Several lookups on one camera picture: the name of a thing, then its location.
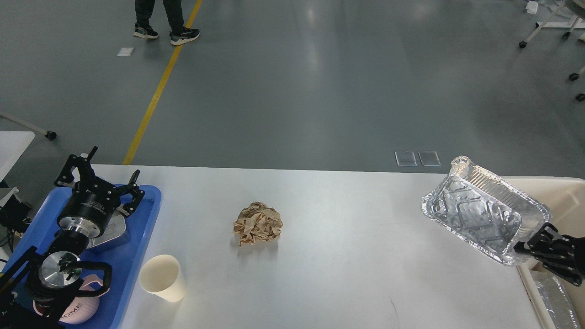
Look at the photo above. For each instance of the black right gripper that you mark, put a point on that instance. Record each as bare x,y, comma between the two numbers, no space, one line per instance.
564,257

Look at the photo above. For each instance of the clear floor plate left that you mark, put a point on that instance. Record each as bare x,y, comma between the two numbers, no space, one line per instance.
405,159

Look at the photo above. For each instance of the blue plastic tray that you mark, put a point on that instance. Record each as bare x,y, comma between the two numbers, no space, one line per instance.
125,254

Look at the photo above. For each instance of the stainless steel rectangular tin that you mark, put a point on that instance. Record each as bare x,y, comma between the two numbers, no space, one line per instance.
116,234

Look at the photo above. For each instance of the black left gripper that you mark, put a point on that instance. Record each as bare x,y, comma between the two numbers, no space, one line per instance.
92,203

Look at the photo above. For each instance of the white paper on floor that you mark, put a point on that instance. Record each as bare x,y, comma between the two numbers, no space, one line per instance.
125,52

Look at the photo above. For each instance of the white side table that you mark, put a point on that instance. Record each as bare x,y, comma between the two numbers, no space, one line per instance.
12,145

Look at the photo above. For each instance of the foil tray in bin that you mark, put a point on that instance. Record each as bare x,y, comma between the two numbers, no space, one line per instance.
556,300

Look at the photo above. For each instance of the clear floor plate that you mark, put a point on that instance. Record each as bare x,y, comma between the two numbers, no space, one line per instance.
405,159
429,158

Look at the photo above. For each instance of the cream paper cup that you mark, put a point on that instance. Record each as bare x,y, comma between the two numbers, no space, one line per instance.
162,275

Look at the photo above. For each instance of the pink mug dark inside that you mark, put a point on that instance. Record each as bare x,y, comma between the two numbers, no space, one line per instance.
80,309

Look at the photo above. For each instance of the white wheeled cart frame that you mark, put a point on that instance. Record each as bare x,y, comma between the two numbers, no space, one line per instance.
576,12

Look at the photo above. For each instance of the cream plastic bin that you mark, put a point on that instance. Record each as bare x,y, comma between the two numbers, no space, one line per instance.
565,198

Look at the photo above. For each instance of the aluminium foil tray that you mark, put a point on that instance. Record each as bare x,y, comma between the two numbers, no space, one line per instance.
485,211

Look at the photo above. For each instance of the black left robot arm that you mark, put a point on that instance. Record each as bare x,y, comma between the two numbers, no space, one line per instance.
37,288

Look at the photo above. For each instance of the clear floor plate right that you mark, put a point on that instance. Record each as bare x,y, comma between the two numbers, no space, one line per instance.
429,158

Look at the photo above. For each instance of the brown paper ball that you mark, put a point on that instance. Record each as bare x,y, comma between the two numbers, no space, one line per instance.
257,222

